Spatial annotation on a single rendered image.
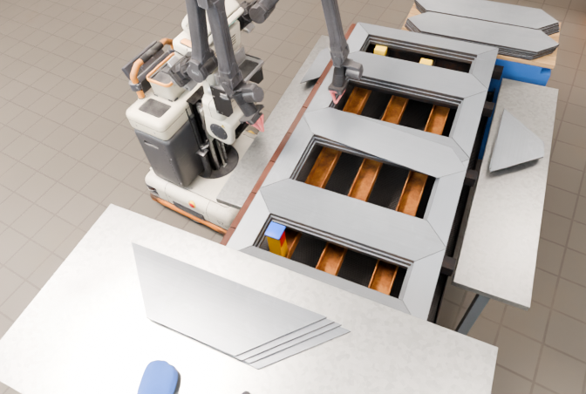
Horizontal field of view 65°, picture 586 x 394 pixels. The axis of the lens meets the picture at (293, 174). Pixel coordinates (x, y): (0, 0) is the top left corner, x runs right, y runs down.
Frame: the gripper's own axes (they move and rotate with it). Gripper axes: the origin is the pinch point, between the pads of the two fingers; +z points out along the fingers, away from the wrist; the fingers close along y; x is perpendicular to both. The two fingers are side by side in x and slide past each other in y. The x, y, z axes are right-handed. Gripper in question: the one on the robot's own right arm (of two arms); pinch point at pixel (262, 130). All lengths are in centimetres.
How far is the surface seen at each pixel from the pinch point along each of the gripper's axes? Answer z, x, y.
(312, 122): 16.1, -3.5, 23.9
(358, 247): 37, -42, -23
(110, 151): 26, 176, 11
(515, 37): 46, -61, 125
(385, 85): 27, -19, 64
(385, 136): 30, -33, 30
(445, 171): 42, -58, 23
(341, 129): 22.0, -15.5, 25.7
